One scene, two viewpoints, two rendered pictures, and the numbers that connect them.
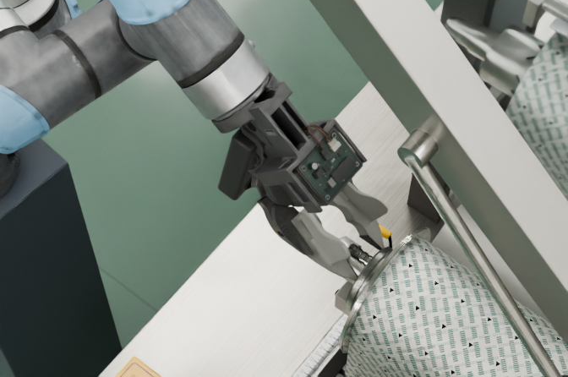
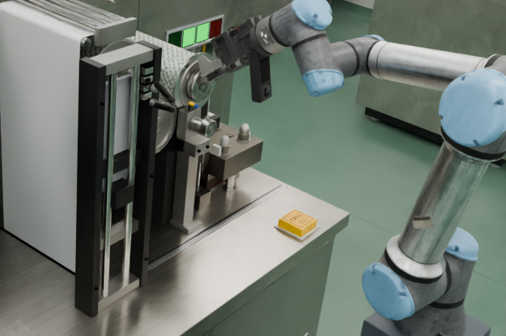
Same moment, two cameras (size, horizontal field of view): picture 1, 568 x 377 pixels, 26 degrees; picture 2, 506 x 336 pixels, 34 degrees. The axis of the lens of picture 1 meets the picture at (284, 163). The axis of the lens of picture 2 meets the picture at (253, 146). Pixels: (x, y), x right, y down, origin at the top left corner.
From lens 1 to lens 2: 2.28 m
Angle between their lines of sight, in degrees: 94
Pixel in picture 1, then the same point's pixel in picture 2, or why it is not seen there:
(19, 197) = not seen: hidden behind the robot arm
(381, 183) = (160, 294)
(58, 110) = not seen: hidden behind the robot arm
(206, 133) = not seen: outside the picture
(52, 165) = (373, 319)
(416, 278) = (187, 53)
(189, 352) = (273, 239)
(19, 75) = (364, 38)
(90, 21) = (339, 45)
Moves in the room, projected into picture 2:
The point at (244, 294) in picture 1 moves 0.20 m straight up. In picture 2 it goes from (245, 255) to (255, 181)
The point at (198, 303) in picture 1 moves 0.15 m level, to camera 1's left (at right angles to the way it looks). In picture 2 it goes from (271, 255) to (335, 260)
